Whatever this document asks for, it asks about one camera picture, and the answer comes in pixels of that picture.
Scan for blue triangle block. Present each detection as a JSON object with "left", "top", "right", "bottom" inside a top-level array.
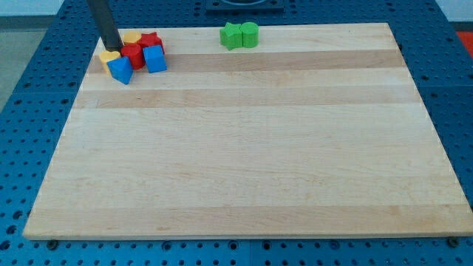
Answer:
[{"left": 107, "top": 57, "right": 134, "bottom": 85}]

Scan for yellow heart block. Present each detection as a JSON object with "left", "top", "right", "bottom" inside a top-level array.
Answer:
[{"left": 99, "top": 50, "right": 121, "bottom": 76}]

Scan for light wooden board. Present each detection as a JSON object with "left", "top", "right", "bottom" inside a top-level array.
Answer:
[{"left": 23, "top": 23, "right": 472, "bottom": 240}]

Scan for green star block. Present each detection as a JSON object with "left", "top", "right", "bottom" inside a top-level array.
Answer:
[{"left": 220, "top": 22, "right": 242, "bottom": 50}]

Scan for green cylinder block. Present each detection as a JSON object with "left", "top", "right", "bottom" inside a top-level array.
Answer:
[{"left": 240, "top": 22, "right": 259, "bottom": 48}]

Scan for blue cube block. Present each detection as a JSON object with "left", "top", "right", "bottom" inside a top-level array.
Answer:
[{"left": 143, "top": 45, "right": 167, "bottom": 73}]

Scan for red star block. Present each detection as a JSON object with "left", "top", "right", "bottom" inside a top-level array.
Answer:
[{"left": 137, "top": 32, "right": 165, "bottom": 53}]

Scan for red cylinder block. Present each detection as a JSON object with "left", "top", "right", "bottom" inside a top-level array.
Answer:
[{"left": 120, "top": 44, "right": 145, "bottom": 70}]

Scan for yellow cylinder block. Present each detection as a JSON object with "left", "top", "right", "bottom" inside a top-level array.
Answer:
[{"left": 122, "top": 30, "right": 141, "bottom": 45}]

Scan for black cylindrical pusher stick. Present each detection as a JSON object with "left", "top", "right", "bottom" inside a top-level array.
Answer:
[{"left": 86, "top": 0, "right": 123, "bottom": 52}]

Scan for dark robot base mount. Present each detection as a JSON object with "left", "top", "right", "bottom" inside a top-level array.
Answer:
[{"left": 204, "top": 0, "right": 285, "bottom": 12}]

